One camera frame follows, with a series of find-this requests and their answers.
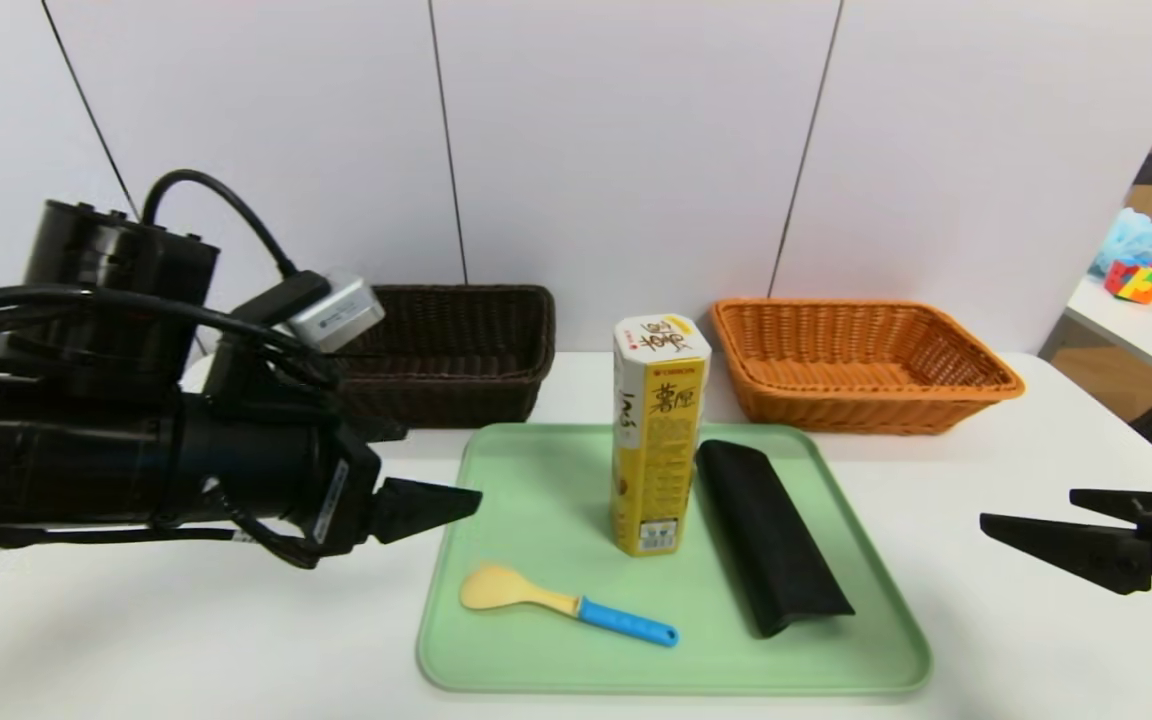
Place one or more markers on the white side table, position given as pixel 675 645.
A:
pixel 1126 325

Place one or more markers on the light green plastic tray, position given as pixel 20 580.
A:
pixel 536 520

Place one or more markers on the yellow hexagonal snack box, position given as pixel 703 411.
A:
pixel 658 450

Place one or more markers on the dark brown wicker basket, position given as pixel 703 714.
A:
pixel 456 350

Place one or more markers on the black fabric pouch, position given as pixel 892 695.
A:
pixel 771 540

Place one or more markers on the colourful puzzle cube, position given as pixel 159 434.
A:
pixel 1136 280

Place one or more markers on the brown wooden side panel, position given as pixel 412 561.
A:
pixel 1086 385

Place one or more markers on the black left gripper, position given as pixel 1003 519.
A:
pixel 344 502

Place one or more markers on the blue mesh bath pouf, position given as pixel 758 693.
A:
pixel 1131 238

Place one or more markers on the black and orange left arm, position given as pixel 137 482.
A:
pixel 106 460

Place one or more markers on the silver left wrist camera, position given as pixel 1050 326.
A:
pixel 336 312

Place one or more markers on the orange wicker basket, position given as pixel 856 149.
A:
pixel 866 385

